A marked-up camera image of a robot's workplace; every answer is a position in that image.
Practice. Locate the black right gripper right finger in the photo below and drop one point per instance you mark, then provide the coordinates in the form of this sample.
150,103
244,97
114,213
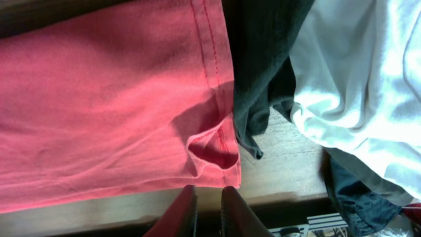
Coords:
237,218

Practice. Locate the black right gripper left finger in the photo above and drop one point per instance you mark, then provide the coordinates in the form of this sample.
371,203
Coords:
180,219

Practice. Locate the red printed t-shirt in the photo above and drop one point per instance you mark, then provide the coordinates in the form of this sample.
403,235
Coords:
133,98

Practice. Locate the dark blue folded garment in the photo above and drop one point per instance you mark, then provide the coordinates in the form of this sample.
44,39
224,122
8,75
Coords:
364,211

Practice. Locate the dark navy garment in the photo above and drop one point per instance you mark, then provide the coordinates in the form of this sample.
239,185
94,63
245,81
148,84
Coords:
261,34

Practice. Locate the white printed t-shirt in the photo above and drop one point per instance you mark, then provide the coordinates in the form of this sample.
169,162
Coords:
357,68

